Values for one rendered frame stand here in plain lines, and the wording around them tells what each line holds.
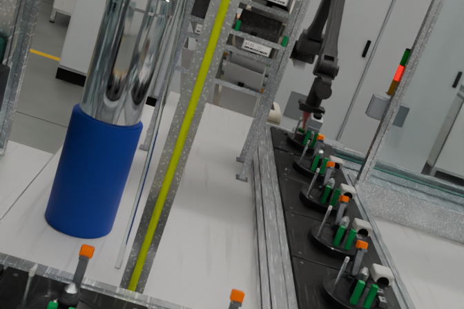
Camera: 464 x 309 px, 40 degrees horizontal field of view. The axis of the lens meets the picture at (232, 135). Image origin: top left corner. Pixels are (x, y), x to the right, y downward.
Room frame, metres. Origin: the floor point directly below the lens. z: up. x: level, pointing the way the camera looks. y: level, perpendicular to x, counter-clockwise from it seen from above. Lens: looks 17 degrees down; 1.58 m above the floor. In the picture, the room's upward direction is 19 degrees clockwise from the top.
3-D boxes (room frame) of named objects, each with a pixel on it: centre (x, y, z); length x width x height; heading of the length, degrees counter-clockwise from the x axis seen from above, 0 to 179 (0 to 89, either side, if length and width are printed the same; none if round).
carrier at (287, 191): (1.68, -0.30, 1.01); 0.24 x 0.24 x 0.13; 5
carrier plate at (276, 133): (2.18, -0.26, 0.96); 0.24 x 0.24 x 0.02; 5
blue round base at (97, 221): (1.32, 0.27, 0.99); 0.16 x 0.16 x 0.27
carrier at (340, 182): (1.92, -0.28, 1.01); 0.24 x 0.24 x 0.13; 5
